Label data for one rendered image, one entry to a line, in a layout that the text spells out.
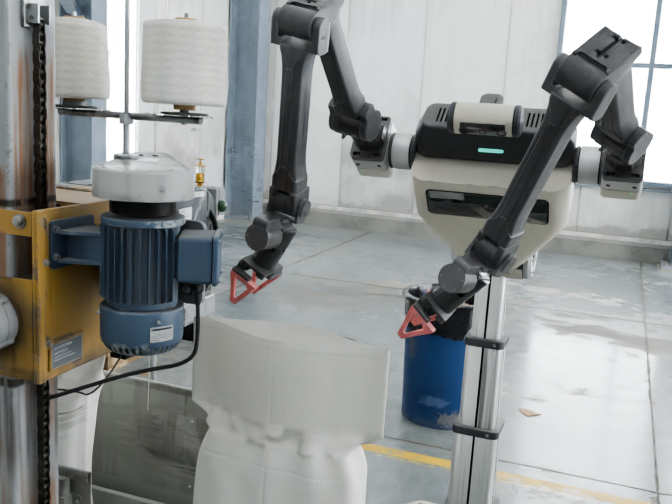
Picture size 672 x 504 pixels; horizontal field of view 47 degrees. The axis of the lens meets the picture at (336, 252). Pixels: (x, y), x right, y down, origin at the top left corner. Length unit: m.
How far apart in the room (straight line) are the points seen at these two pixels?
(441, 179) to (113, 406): 1.18
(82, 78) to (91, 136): 5.87
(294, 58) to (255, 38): 8.85
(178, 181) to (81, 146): 6.36
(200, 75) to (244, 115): 8.93
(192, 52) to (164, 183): 0.27
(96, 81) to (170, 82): 0.22
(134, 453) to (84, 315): 0.94
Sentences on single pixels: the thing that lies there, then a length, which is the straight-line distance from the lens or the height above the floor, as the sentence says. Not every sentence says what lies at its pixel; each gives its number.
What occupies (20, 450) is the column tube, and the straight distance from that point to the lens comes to 1.60.
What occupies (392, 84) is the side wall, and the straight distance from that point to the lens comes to 9.93.
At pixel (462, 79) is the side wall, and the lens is 9.72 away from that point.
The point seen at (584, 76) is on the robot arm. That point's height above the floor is 1.62.
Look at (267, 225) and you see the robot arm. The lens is 1.60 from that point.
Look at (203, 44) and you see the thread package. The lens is 1.49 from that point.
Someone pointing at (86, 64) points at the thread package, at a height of 1.60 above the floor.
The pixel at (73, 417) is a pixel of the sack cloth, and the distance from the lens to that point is 2.04.
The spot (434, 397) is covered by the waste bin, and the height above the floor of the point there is 0.17.
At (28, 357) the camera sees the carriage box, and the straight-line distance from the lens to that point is 1.50.
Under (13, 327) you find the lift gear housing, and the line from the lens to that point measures 1.48.
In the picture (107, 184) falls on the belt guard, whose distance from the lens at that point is 1.37.
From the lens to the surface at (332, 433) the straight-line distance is 1.72.
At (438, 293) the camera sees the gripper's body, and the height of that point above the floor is 1.19.
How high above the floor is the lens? 1.54
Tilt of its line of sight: 11 degrees down
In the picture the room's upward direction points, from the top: 3 degrees clockwise
